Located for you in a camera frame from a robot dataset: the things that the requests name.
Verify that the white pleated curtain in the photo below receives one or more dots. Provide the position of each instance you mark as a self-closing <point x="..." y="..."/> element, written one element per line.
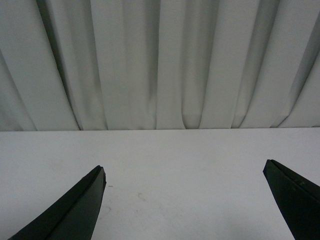
<point x="159" y="64"/>

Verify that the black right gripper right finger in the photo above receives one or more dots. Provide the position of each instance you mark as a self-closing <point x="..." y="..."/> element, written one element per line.
<point x="297" y="198"/>

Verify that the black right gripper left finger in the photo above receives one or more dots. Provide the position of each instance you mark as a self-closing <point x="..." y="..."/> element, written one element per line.
<point x="73" y="216"/>

